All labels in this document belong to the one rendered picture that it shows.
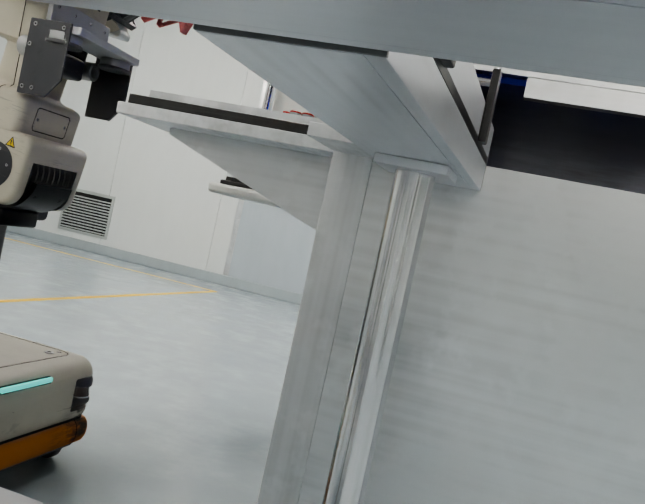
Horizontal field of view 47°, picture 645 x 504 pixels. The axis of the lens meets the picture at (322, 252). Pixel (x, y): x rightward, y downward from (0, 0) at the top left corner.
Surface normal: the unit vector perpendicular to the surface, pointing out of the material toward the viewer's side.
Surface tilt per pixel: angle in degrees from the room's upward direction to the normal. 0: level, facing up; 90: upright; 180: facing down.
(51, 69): 90
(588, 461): 90
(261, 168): 90
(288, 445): 90
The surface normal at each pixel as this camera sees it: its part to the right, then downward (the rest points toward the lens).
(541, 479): -0.29, -0.04
